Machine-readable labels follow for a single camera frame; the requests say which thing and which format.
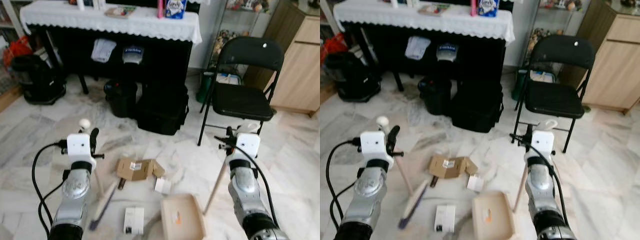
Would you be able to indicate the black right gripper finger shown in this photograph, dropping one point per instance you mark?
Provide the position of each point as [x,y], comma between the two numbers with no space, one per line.
[230,134]
[527,132]

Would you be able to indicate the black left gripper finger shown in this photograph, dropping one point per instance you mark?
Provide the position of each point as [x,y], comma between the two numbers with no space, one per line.
[393,136]
[94,137]

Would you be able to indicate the beige plastic broom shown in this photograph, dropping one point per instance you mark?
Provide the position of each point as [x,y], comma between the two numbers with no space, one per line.
[107,200]
[417,200]

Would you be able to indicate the small white box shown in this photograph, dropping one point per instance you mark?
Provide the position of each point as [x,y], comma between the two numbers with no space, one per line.
[444,217]
[133,219]

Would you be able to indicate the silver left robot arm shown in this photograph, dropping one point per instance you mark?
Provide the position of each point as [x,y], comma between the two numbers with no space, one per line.
[369,187]
[75,190]

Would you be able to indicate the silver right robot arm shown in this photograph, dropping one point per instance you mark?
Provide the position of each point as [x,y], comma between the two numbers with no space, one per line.
[539,185]
[245,187]

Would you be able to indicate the black folding chair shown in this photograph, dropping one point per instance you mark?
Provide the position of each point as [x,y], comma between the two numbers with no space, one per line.
[242,100]
[552,97]

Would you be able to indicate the small brown scrap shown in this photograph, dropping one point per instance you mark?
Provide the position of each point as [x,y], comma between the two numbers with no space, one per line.
[121,184]
[434,181]

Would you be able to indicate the flattened brown cardboard box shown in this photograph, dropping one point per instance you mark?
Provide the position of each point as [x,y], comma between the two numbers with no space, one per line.
[450,167]
[137,171]

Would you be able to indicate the green plastic container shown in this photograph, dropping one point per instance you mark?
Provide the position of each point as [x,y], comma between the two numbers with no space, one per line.
[519,87]
[205,90]

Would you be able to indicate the white and blue pack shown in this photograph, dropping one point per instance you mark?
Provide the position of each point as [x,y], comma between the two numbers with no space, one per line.
[229,79]
[542,76]

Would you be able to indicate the large black case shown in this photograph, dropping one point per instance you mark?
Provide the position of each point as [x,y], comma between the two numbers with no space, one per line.
[477,107]
[162,110]

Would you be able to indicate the small white paper card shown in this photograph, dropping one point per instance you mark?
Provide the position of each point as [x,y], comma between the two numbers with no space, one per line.
[162,186]
[475,183]

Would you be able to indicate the black vacuum cleaner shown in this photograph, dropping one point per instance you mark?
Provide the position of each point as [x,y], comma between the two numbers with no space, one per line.
[352,77]
[37,80]

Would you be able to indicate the folded light blue clothing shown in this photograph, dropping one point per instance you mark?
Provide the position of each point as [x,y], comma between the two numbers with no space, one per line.
[417,47]
[103,50]

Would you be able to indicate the white bag with blue print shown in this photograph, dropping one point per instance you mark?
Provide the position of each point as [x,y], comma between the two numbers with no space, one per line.
[447,52]
[133,55]

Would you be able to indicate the black upright piano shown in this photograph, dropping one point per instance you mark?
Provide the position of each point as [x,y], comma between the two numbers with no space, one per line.
[165,55]
[480,52]

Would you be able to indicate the light wood cupboard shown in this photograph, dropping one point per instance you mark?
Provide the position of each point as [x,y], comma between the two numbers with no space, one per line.
[612,65]
[300,70]

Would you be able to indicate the red plastic bag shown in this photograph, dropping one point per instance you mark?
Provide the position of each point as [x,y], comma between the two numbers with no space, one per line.
[334,46]
[17,50]

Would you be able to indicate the white lace piano cloth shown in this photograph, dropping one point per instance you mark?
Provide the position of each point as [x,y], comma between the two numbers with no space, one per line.
[75,20]
[390,19]

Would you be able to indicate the glass display cabinet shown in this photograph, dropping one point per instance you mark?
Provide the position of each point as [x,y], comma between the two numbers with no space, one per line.
[235,15]
[550,15]

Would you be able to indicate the flat colourful book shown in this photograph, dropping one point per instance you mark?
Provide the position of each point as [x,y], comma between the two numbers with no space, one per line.
[120,12]
[434,9]

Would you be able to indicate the blue and white carton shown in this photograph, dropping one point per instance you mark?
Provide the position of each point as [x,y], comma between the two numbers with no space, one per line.
[488,8]
[176,9]

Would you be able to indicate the tall white box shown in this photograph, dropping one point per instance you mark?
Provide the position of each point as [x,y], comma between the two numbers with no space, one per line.
[411,3]
[100,4]

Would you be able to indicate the pink bottle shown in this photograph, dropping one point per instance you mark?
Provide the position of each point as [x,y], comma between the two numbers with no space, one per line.
[474,8]
[161,9]

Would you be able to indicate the white bookshelf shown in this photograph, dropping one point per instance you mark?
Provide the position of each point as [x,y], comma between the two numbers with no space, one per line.
[15,15]
[327,15]

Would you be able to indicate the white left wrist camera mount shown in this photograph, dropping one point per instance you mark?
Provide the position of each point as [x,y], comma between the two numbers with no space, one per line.
[374,145]
[80,146]

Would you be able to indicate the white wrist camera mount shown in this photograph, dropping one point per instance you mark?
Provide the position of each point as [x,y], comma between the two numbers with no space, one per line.
[80,146]
[248,145]
[543,142]
[374,145]

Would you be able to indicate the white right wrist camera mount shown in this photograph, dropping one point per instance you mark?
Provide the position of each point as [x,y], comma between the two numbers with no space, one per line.
[248,145]
[543,142]

